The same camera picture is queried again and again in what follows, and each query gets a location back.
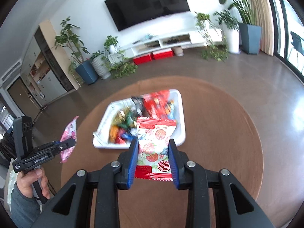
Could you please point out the wooden wall cabinet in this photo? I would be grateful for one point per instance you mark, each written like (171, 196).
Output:
(45, 67)

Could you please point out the white ribbed planter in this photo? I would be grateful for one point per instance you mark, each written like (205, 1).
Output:
(232, 40)
(100, 67)

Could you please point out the black silver snack bag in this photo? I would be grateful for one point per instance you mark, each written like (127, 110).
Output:
(139, 110)

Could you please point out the small beige pot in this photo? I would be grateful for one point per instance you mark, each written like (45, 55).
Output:
(178, 51)

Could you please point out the white red floral snack packet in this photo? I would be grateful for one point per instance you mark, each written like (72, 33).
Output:
(153, 148)

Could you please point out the blue square planter right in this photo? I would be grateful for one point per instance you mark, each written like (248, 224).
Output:
(251, 38)

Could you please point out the grey sleeve left forearm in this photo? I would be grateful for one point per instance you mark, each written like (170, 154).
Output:
(24, 210)

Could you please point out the trailing pothos plant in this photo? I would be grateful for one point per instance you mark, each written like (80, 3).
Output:
(114, 58)
(207, 30)

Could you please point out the white ribbed planter right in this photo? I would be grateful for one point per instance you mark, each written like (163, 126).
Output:
(232, 40)

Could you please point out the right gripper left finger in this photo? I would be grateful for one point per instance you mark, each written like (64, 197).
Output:
(71, 207)

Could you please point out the black balcony chair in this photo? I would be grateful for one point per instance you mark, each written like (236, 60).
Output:
(295, 51)

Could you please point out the orange snack packet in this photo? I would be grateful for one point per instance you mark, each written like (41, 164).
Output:
(113, 132)

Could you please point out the trailing pothos plant right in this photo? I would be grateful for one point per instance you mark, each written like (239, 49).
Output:
(207, 30)

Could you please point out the left red storage box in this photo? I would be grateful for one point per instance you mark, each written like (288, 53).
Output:
(143, 59)

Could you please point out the small red snack packet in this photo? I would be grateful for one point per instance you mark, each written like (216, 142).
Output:
(118, 139)

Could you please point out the light blue snack packet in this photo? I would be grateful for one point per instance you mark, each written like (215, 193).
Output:
(170, 110)

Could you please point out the white ribbed planter left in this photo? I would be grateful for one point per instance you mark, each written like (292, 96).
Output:
(100, 67)

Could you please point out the green snack packet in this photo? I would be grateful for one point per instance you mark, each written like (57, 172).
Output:
(129, 122)

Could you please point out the large red snack bag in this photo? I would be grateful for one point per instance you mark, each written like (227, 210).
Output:
(155, 103)

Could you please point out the right red storage box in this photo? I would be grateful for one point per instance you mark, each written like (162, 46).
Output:
(161, 54)

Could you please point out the gold red snack packet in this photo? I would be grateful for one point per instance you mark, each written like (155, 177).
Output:
(120, 116)

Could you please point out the dark blue snack packet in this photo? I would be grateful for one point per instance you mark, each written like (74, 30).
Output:
(126, 136)

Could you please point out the person's left hand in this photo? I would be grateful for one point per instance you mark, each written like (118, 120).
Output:
(25, 180)

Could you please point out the beige curtain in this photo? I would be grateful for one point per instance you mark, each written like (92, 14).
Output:
(264, 19)

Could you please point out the leafy tree plant left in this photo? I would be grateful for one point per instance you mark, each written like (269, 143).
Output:
(68, 39)

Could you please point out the wall mounted black TV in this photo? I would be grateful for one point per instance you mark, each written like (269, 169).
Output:
(127, 13)

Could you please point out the trailing pothos plant left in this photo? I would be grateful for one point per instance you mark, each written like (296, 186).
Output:
(114, 58)

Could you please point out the blue square planter left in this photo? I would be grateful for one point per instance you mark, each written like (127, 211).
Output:
(87, 72)

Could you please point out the white TV console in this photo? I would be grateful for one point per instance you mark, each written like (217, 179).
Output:
(190, 38)

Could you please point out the small bushy plant right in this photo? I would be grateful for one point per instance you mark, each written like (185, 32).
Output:
(225, 18)

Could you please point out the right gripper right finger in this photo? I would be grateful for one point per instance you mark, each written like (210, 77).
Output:
(234, 206)

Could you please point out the red storage box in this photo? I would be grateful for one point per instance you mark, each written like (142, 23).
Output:
(161, 54)
(143, 59)

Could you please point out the blue square planter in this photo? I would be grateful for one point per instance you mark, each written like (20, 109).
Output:
(87, 72)
(251, 38)

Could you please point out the pink snack packet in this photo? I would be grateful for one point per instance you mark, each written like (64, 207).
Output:
(70, 132)

